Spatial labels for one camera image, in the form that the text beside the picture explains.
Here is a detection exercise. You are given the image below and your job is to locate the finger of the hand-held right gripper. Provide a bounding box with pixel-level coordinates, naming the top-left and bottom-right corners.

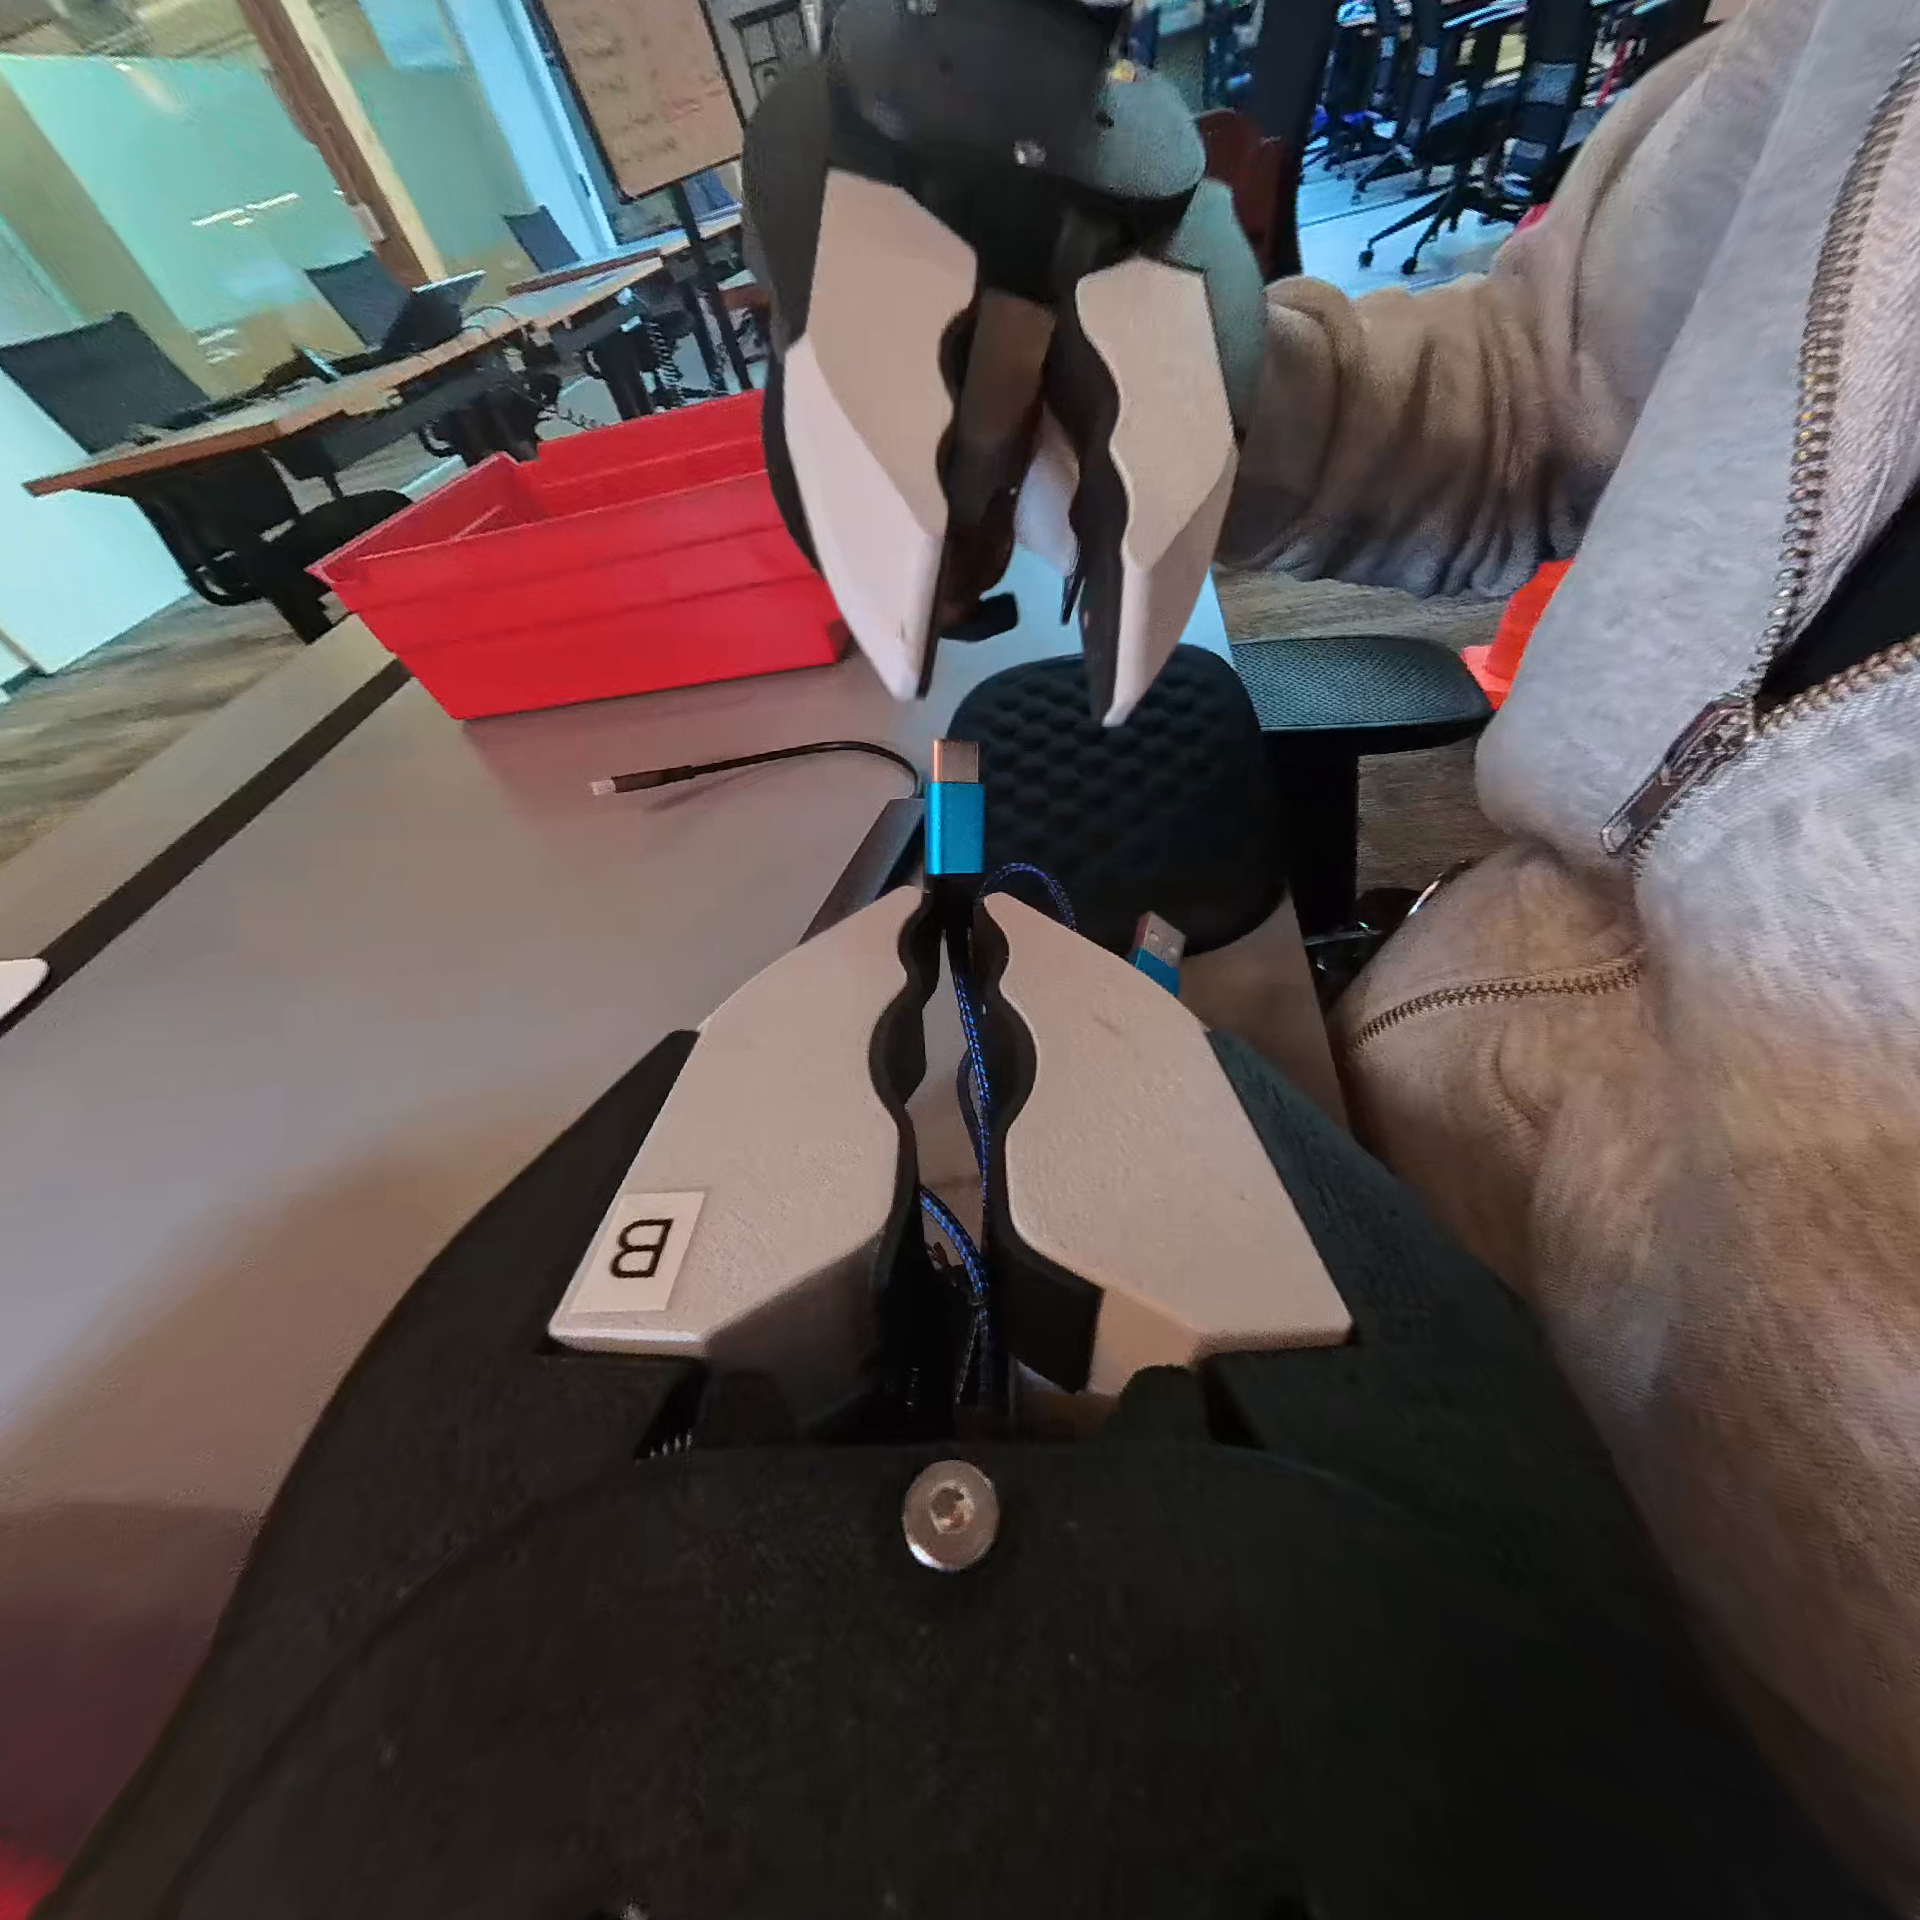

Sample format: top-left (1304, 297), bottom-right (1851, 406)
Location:
top-left (782, 166), bottom-right (984, 707)
top-left (1050, 255), bottom-right (1248, 732)

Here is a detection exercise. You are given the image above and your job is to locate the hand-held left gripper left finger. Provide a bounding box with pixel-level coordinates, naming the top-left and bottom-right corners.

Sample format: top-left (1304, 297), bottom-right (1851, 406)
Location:
top-left (549, 885), bottom-right (940, 1425)

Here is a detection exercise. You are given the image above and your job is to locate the wooden office desk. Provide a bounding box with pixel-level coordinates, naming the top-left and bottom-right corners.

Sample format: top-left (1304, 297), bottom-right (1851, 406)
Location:
top-left (24, 306), bottom-right (572, 635)
top-left (504, 209), bottom-right (768, 421)

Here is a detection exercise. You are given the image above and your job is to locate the row of black office chairs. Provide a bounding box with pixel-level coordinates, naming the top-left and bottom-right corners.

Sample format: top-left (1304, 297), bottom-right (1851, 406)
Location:
top-left (1305, 0), bottom-right (1712, 277)

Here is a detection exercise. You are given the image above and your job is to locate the person's right forearm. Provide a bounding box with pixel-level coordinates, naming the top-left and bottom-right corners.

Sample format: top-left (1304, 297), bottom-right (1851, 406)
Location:
top-left (1214, 31), bottom-right (1801, 593)

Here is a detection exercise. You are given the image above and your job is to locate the wooden post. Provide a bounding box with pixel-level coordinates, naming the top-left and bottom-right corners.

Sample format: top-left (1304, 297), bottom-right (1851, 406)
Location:
top-left (239, 0), bottom-right (451, 289)

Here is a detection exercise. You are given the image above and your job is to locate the dark laptop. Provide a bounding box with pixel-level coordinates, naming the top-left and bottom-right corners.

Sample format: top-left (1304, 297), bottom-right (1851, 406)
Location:
top-left (383, 272), bottom-right (490, 353)

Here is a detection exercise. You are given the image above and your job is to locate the person's right hand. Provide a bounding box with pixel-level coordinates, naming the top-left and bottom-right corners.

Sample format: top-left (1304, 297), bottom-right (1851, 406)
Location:
top-left (959, 283), bottom-right (1059, 565)

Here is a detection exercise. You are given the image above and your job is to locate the red plastic bin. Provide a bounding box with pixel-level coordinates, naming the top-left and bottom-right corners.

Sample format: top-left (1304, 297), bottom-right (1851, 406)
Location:
top-left (307, 388), bottom-right (856, 721)

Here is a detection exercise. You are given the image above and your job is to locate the orange traffic cone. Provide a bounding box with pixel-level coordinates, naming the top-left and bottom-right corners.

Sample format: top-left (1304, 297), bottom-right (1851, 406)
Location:
top-left (1462, 559), bottom-right (1578, 715)

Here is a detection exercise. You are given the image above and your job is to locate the blue braided usb-c cable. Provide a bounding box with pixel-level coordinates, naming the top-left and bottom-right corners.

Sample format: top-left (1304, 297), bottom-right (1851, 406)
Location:
top-left (911, 739), bottom-right (1188, 1410)

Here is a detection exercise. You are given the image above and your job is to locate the grey usb hub with cable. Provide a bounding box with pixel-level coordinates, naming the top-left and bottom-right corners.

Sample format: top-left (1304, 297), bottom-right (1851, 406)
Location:
top-left (588, 739), bottom-right (935, 941)

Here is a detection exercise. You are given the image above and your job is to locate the whiteboard on stand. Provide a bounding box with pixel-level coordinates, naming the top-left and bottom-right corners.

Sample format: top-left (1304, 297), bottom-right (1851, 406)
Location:
top-left (525, 0), bottom-right (757, 400)

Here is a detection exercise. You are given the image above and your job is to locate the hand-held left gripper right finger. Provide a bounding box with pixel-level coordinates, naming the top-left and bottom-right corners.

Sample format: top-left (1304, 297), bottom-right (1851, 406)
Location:
top-left (984, 891), bottom-right (1356, 1402)

